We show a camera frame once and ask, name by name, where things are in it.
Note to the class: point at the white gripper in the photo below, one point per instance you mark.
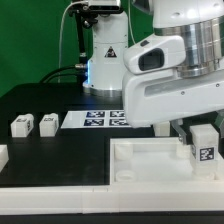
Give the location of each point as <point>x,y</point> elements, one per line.
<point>153,98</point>

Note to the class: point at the white square tabletop part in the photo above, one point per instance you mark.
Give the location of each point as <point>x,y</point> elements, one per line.
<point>145,160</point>

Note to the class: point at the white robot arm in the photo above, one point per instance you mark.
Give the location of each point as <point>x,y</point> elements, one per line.
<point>176,72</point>

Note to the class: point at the white U-shaped obstacle fence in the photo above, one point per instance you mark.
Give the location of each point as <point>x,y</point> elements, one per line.
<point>113,198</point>

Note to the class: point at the white sheet with AprilTags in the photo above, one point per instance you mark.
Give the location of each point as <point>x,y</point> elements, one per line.
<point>95,119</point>

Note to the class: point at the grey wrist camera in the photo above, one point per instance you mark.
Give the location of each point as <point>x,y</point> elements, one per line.
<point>155,53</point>

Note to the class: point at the grey camera on top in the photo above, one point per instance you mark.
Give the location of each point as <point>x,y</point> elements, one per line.
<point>104,6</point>

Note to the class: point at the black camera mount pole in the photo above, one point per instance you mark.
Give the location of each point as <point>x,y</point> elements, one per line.
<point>85,19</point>

